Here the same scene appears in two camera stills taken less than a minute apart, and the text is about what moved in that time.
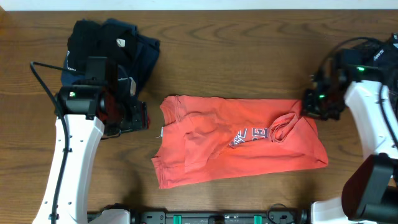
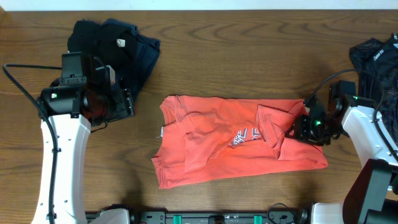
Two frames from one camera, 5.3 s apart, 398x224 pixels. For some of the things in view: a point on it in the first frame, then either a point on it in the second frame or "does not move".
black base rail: [216, 217] does not move
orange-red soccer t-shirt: [202, 137] does not move
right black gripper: [309, 109] -> [301, 134]
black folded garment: [89, 38] does not move
